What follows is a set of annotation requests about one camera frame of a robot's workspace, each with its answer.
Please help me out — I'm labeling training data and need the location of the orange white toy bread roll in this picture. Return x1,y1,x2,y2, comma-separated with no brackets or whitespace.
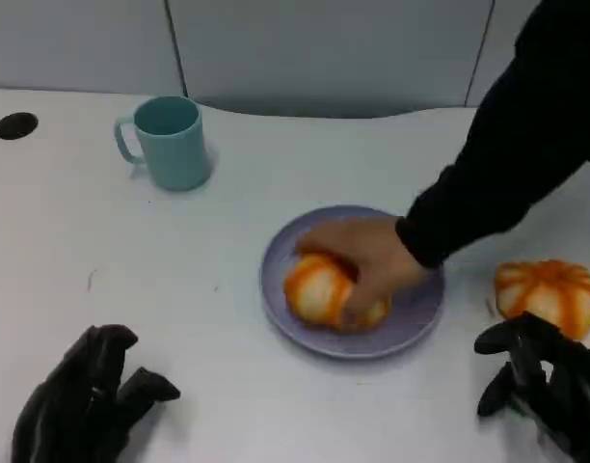
494,259,590,339
282,252,392,335

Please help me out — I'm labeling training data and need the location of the pale green mug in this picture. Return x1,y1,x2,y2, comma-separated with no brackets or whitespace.
113,95,214,192

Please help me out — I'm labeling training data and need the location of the lilac plate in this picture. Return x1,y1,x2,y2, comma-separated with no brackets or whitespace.
258,204,446,361

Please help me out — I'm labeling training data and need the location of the person's hand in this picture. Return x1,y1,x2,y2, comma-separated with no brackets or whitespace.
293,215,435,330

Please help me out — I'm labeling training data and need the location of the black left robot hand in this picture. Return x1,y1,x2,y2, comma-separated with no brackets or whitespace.
11,323,182,463

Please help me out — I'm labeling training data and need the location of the black table grommet hole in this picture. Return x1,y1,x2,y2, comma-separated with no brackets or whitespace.
0,111,39,142

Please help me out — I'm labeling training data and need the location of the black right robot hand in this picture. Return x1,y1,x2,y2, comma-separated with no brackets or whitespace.
473,311,590,463

